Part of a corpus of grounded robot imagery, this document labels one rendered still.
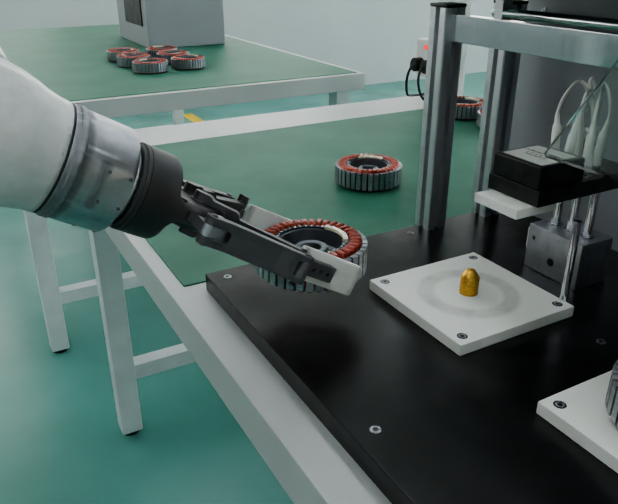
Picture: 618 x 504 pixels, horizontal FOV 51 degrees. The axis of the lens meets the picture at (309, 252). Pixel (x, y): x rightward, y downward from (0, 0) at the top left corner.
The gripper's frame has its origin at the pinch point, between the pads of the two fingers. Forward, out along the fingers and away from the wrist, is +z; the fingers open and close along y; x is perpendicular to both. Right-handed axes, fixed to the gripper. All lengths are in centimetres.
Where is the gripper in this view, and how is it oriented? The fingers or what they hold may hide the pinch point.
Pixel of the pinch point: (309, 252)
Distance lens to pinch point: 65.4
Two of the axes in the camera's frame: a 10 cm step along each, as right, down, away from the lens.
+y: 4.8, 3.7, -7.9
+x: 4.4, -8.9, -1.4
